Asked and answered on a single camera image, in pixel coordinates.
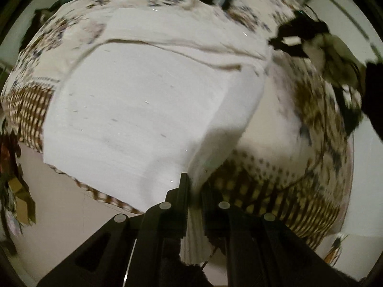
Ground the brown patterned blanket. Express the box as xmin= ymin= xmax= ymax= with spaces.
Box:
xmin=0 ymin=0 xmax=356 ymax=252

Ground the orange object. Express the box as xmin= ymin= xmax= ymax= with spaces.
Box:
xmin=324 ymin=234 xmax=349 ymax=267

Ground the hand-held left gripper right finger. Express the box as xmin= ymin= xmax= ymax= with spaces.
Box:
xmin=200 ymin=184 xmax=363 ymax=287

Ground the cardboard box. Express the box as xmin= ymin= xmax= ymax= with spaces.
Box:
xmin=7 ymin=176 xmax=37 ymax=225

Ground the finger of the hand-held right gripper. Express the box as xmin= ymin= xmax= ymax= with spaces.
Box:
xmin=269 ymin=37 xmax=310 ymax=59
xmin=278 ymin=14 xmax=313 ymax=40

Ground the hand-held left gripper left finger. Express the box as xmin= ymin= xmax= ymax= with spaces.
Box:
xmin=37 ymin=173 xmax=190 ymax=287

